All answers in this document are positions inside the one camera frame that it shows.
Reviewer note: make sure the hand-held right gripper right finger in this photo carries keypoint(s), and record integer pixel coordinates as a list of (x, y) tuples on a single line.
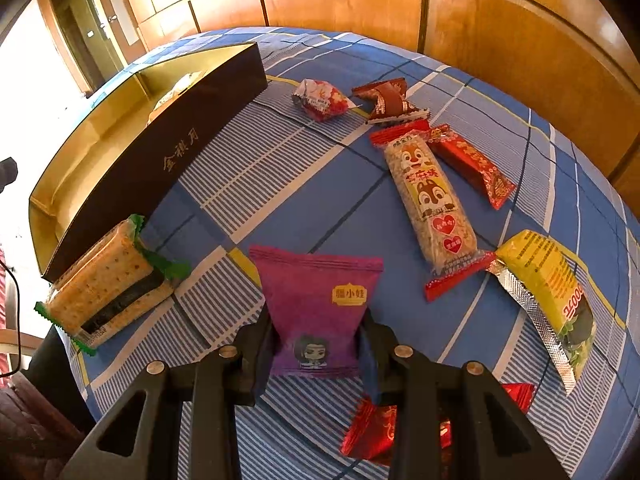
[(372, 370)]

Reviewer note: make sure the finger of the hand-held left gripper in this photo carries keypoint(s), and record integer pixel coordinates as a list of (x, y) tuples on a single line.
[(7, 174)]

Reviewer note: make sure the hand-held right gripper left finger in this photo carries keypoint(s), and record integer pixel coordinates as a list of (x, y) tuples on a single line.
[(250, 370)]

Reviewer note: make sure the shiny red snack packet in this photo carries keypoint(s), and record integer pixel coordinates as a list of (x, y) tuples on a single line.
[(370, 430)]

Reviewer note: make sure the purple snack packet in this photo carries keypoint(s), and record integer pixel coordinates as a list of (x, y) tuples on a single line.
[(315, 300)]

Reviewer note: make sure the cracker packet with green ends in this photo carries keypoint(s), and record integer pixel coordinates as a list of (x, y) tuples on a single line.
[(100, 280)]

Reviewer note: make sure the yellow snack packet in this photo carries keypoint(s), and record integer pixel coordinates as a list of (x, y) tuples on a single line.
[(545, 280)]

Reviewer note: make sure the dark box with gold interior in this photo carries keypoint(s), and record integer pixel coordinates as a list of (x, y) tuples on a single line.
[(200, 135)]

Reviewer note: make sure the red patterned snack packet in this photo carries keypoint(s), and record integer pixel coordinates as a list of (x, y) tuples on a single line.
[(475, 167)]

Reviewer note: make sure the brown snack packet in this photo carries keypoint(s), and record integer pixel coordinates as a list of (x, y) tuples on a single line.
[(387, 102)]

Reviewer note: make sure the small white and red packet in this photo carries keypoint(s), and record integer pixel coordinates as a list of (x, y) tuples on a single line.
[(320, 97)]

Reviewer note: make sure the wooden door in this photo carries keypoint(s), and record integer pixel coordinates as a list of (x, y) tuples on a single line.
[(75, 35)]

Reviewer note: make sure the long squirrel print cereal bar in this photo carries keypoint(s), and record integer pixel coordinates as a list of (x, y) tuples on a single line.
[(430, 195)]

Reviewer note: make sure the white and orange snack packet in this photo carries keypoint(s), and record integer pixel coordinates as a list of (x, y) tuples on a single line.
[(175, 92)]

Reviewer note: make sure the blue plaid bed blanket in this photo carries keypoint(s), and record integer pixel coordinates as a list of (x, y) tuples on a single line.
[(300, 185)]

